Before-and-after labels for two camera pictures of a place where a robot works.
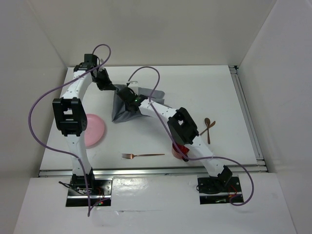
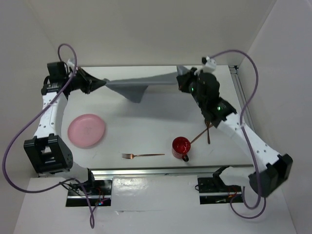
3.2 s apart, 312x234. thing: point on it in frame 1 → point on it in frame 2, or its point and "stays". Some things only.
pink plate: x=94 y=129 stays
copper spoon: x=207 y=122 stays
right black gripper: x=126 y=107 → x=184 y=80
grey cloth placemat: x=120 y=112 → x=136 y=87
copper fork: x=130 y=156 stays
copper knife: x=211 y=125 stays
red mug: x=177 y=154 stays
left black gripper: x=107 y=85 → x=90 y=83
